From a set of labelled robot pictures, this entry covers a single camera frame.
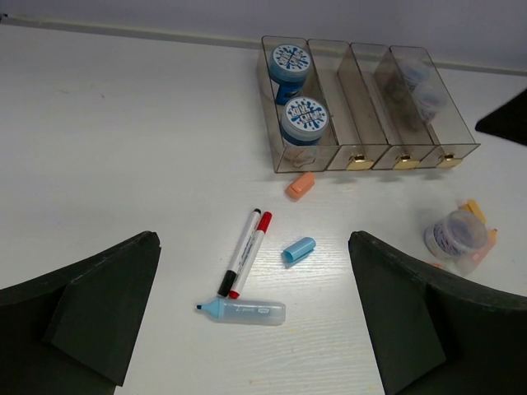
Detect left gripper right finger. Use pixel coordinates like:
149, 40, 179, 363
348, 231, 526, 394

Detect blue highlighter cap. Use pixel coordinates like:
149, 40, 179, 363
282, 237, 316, 266

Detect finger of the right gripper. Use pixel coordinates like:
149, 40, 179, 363
475, 91, 527, 145

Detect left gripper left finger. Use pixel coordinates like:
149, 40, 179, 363
1, 231, 161, 394

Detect black cap whiteboard marker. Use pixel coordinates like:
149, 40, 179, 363
217, 208, 262, 298

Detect blue highlighter pen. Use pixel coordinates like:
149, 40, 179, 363
196, 298, 287, 326

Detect red cap whiteboard marker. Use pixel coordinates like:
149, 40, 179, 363
228, 211, 273, 300

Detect clear drawer bin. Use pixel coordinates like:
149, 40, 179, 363
307, 39, 389, 172
389, 45, 479, 170
351, 43, 434, 170
257, 35, 339, 173

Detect clear highlighter orange tip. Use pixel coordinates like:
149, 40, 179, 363
427, 262, 447, 271

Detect yellow highlighter cap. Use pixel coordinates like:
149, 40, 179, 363
459, 199, 487, 224

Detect clear jar of rubber bands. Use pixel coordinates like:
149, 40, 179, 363
399, 59, 430, 92

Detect orange highlighter cap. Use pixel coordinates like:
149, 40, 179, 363
285, 172, 315, 201

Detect blue slime jar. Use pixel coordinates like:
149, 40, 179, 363
269, 44, 311, 105
280, 96, 329, 146

